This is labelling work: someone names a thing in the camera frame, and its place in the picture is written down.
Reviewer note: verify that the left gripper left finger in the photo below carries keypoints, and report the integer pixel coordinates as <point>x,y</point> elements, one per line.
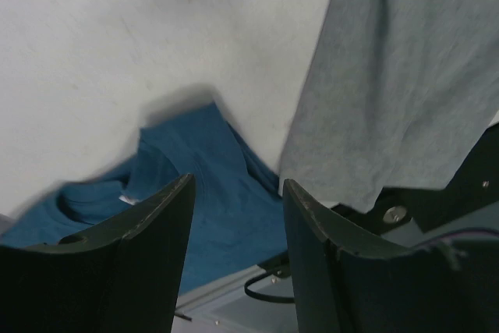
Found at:
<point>122,275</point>

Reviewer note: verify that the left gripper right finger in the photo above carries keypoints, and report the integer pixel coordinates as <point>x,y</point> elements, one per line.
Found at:
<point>346,279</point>

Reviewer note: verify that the grey t shirt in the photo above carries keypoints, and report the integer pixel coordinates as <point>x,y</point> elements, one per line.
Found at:
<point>397,94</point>

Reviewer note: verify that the folded dark blue t shirt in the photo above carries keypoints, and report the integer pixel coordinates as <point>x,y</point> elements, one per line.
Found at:
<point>238,217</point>

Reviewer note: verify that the aluminium front rail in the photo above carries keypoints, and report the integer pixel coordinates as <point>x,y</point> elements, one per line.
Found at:
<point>258,299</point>

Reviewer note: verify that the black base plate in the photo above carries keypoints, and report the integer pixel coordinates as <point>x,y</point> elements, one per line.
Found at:
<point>410,217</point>

